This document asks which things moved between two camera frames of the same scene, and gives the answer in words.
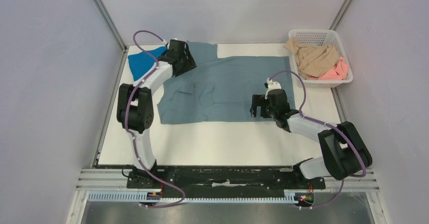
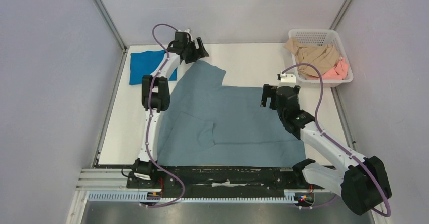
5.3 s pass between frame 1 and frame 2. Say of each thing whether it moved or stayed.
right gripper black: moved
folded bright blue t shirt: stayed
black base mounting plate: stayed
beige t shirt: stayed
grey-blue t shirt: moved
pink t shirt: stayed
